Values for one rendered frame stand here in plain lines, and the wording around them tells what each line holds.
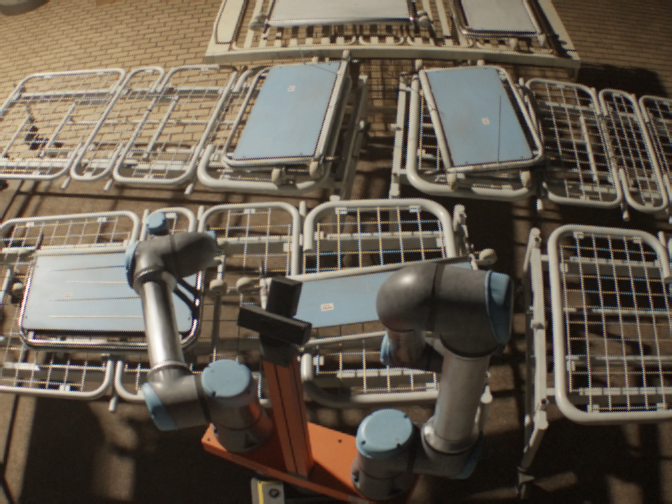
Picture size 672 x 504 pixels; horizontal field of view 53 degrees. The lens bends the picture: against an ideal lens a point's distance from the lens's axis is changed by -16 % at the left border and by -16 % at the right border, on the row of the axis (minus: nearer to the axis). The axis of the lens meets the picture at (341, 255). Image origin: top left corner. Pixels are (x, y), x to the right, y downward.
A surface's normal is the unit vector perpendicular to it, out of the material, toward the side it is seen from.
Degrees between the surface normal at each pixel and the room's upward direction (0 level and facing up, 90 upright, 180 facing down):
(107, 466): 0
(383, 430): 8
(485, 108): 5
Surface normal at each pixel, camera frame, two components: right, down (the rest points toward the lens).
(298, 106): -0.16, -0.69
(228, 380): 0.10, -0.70
